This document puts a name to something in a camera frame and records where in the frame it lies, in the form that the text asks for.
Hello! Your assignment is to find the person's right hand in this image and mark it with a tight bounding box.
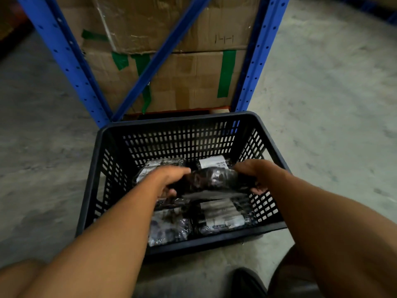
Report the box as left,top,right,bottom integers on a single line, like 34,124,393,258
233,159,281,196

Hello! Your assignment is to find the person's left hand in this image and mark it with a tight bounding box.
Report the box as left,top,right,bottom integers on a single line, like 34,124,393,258
146,166,191,199

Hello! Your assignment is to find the black plastic packet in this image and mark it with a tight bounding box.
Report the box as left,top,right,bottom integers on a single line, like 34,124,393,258
167,167,258,200

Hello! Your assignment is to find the person's right forearm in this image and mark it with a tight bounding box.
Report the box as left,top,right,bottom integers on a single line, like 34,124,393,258
267,169,397,298

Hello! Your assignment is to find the person's left forearm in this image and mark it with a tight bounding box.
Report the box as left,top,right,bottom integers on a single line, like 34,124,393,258
19,180,160,298

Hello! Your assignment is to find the black packet with white label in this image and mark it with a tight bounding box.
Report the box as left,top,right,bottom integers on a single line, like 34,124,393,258
148,198,193,247
196,155,232,171
194,196,256,236
135,157,187,184

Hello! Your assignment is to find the black plastic crate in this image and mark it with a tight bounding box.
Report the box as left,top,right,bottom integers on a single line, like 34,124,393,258
75,111,292,261

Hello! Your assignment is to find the orange shelf beam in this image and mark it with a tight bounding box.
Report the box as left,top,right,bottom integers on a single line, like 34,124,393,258
123,105,231,121

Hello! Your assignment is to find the person's right leg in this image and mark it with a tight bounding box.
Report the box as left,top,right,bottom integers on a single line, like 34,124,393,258
267,244,324,298

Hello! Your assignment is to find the black shoe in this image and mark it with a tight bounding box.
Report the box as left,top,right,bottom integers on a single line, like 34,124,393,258
231,267,268,298

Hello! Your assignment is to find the cardboard box with green tape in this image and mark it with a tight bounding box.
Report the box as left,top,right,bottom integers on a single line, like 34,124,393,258
83,49,247,114

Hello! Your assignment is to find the blue metal shelf rack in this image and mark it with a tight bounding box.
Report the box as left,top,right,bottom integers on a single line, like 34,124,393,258
16,0,291,129

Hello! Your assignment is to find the plain cardboard box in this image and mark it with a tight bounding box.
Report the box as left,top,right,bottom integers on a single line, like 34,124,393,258
55,0,262,55

